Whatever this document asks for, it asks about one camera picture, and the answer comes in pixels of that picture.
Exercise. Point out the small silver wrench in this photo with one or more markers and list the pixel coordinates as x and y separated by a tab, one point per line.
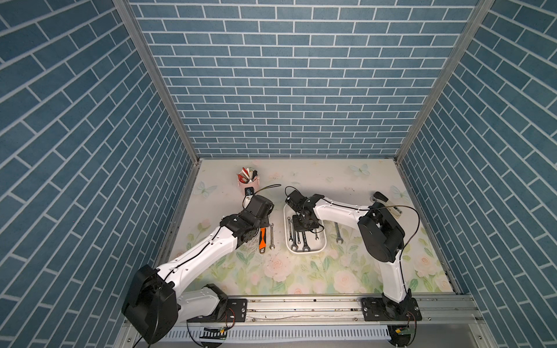
271	229

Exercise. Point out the black grey stapler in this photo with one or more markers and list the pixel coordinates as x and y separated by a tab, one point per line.
377	196

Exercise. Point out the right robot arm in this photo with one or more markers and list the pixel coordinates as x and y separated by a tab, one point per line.
382	235

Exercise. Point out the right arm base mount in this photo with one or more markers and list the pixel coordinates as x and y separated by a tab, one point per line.
385	309

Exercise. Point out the silver wrench in box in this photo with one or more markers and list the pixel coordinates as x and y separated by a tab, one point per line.
289	228
294	246

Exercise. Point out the pink pen cup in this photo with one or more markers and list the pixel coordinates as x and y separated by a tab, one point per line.
246	187

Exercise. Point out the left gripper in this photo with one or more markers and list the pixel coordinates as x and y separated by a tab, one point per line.
265	220

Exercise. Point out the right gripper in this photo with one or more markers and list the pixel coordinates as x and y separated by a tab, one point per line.
295	225

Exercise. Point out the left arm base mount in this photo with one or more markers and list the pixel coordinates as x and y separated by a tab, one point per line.
233	311

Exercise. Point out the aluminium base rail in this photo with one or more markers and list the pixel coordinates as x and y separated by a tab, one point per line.
344	309

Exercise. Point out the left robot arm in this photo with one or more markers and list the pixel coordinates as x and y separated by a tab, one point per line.
158	299

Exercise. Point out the pens in cup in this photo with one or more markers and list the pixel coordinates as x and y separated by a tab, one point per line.
247	175

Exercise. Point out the orange handled adjustable wrench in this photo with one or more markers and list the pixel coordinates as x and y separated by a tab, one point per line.
262	240

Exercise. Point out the white storage box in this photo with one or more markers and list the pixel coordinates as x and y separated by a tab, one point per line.
302	242

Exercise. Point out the large silver open-end wrench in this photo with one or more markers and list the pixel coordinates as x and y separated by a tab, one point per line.
306	247

